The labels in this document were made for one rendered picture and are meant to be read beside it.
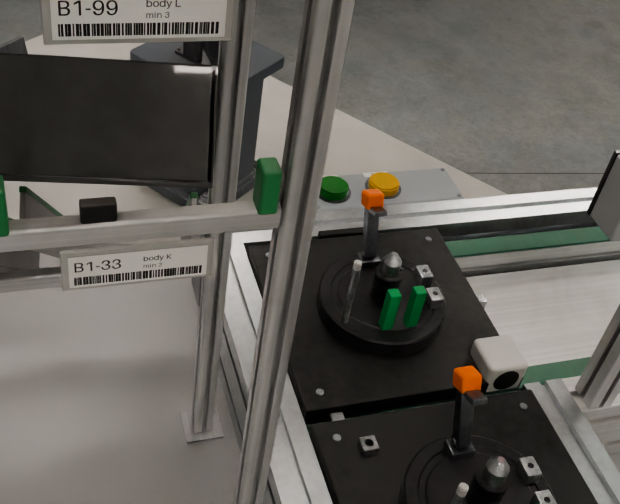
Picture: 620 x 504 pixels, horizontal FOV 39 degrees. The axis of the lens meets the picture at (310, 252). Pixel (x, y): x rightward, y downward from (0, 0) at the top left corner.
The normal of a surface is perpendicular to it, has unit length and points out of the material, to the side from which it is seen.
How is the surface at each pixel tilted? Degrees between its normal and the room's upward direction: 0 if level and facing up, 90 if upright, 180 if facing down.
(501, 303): 0
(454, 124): 0
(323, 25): 90
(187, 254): 90
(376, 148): 0
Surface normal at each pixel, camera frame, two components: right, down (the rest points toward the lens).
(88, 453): 0.14, -0.73
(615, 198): -0.95, 0.10
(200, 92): 0.16, 0.30
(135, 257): 0.28, 0.67
